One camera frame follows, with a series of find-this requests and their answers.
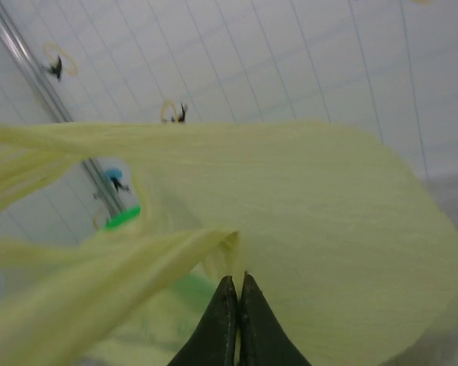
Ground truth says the small dolphin yellow ring sticker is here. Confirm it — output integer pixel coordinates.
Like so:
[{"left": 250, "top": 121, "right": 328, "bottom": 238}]
[
  {"left": 159, "top": 99, "right": 190, "bottom": 125},
  {"left": 41, "top": 40, "right": 79, "bottom": 83}
]

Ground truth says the yellow translucent plastic bag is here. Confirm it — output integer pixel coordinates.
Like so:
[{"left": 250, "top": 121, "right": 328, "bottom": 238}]
[{"left": 0, "top": 120, "right": 458, "bottom": 366}]

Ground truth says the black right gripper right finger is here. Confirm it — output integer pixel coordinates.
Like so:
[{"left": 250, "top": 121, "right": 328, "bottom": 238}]
[{"left": 238, "top": 272, "right": 313, "bottom": 366}]

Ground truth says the dolphin blue circle sticker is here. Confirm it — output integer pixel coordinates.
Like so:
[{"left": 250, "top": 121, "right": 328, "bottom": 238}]
[{"left": 93, "top": 166, "right": 134, "bottom": 201}]

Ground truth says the aluminium corner post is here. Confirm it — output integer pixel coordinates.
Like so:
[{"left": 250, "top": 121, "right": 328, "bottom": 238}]
[{"left": 0, "top": 0, "right": 142, "bottom": 214}]

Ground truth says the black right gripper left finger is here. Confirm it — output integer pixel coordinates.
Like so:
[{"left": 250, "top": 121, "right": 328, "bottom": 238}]
[{"left": 166, "top": 274, "right": 239, "bottom": 366}]

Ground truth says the green plastic basket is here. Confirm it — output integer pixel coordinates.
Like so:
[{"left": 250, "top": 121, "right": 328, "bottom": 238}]
[{"left": 103, "top": 204, "right": 217, "bottom": 306}]

